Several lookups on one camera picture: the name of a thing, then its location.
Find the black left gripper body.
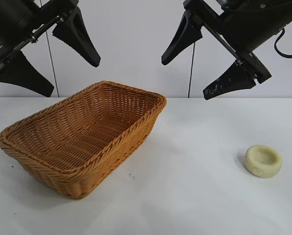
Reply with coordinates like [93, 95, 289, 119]
[0, 0, 79, 74]

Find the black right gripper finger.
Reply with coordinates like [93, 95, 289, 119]
[202, 60, 256, 100]
[161, 11, 203, 66]

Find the tan woven wicker basket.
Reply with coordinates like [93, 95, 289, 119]
[0, 80, 167, 200]

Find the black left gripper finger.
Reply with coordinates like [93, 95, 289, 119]
[52, 6, 101, 68]
[0, 50, 55, 97]

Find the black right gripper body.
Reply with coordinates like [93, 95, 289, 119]
[183, 0, 292, 84]

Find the pale yellow egg yolk pastry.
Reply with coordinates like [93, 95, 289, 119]
[245, 144, 283, 177]

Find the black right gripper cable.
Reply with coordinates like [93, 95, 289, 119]
[274, 28, 292, 59]

